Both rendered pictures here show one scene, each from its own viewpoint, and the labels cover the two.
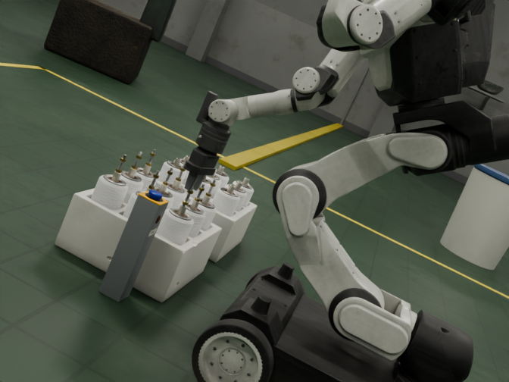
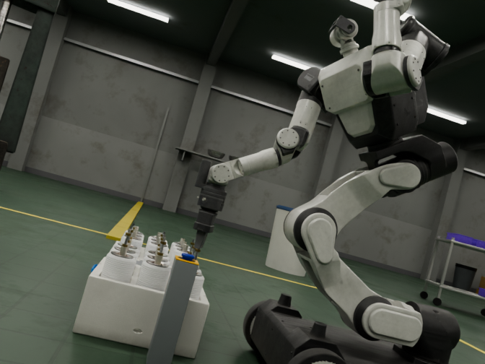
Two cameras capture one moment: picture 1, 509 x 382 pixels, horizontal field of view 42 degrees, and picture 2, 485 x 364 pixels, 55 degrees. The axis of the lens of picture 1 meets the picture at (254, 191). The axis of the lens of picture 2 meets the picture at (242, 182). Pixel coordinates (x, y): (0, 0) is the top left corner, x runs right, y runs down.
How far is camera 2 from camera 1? 0.81 m
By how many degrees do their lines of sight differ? 24
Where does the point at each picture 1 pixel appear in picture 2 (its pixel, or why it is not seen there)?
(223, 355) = not seen: outside the picture
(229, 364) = not seen: outside the picture
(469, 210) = (283, 238)
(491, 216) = not seen: hidden behind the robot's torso
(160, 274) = (189, 332)
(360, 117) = (154, 194)
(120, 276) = (168, 342)
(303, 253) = (328, 277)
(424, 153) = (406, 177)
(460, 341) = (449, 316)
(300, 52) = (102, 154)
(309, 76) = (290, 135)
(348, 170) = (348, 201)
